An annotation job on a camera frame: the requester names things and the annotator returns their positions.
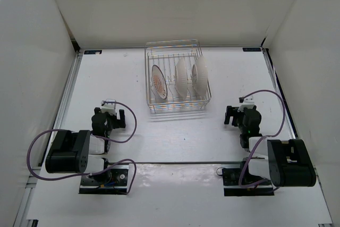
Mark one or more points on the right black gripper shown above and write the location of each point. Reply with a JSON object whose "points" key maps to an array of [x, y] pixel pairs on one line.
{"points": [[231, 111]]}

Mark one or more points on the chrome wire dish rack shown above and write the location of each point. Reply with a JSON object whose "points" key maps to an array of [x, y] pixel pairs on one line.
{"points": [[172, 76]]}

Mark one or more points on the table label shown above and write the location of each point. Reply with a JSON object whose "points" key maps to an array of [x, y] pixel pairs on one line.
{"points": [[92, 52], [251, 49]]}

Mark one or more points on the right table label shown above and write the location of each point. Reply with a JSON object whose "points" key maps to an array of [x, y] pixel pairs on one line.
{"points": [[251, 49]]}

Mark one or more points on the flower patterned plate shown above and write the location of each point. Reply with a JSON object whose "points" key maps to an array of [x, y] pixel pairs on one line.
{"points": [[200, 76]]}

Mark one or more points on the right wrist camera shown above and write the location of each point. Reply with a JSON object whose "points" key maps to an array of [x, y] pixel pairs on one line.
{"points": [[246, 102]]}

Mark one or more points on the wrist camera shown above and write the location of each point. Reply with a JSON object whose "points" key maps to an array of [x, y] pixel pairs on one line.
{"points": [[246, 102], [108, 106]]}

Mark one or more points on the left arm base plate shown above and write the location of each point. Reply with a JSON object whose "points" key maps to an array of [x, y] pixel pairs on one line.
{"points": [[112, 182]]}

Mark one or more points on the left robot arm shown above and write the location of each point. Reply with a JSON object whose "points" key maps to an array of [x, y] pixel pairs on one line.
{"points": [[70, 150]]}

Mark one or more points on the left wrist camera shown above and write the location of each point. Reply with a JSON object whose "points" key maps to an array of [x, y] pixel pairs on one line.
{"points": [[108, 106]]}

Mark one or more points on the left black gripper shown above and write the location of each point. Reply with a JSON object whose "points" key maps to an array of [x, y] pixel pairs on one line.
{"points": [[119, 123]]}

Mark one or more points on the orange patterned plate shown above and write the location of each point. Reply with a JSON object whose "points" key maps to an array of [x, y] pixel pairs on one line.
{"points": [[159, 82]]}

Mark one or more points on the left table label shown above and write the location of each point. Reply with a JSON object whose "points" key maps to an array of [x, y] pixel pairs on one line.
{"points": [[92, 52]]}

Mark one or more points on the white middle plate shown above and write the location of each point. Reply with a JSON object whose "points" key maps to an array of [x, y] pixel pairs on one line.
{"points": [[181, 81]]}

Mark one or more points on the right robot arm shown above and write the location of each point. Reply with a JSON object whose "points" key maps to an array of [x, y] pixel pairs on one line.
{"points": [[283, 163]]}

